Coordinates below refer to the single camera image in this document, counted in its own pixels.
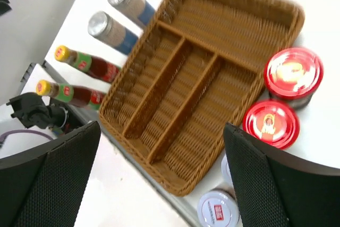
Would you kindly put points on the white-lid sauce jar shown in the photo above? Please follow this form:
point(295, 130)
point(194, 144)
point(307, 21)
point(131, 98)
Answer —
point(225, 170)
point(217, 208)

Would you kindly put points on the silver-lid spice shaker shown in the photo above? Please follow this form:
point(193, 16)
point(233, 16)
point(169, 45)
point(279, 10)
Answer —
point(140, 12)
point(110, 32)

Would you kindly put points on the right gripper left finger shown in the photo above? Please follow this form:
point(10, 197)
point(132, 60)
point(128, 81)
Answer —
point(44, 185)

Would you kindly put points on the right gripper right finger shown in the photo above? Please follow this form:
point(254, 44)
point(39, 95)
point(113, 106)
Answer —
point(275, 188)

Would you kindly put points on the brown wicker divided basket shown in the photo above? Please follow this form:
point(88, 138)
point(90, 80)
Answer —
point(198, 65)

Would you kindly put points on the red-lid sauce jar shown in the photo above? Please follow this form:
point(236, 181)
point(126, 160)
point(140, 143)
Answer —
point(272, 122)
point(293, 75)

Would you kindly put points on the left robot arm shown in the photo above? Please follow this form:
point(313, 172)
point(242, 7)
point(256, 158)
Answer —
point(31, 111)

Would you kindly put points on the yellow-cap sauce bottle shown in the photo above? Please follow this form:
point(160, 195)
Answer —
point(78, 96)
point(92, 66)

